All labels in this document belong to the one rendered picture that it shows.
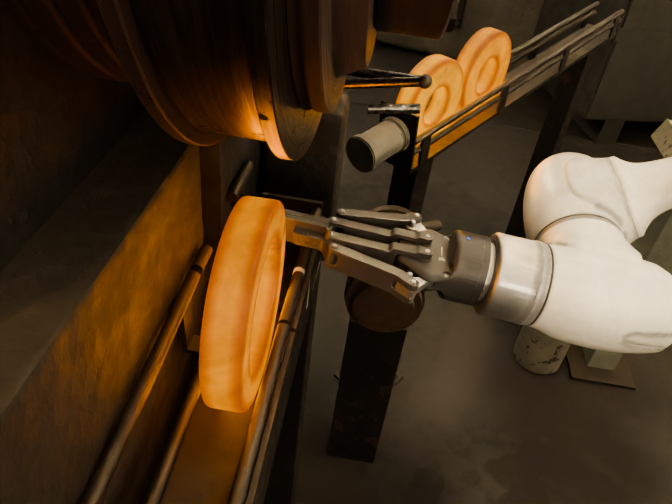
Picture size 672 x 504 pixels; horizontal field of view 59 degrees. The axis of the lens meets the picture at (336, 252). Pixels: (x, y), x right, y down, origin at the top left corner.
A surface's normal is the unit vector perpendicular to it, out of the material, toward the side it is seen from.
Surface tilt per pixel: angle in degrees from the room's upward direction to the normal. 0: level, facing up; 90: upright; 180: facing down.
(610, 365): 90
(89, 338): 90
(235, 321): 53
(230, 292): 42
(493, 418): 0
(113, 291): 90
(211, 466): 4
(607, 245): 4
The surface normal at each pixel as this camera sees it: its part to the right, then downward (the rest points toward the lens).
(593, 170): -0.40, -0.73
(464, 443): 0.11, -0.77
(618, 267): 0.14, -0.60
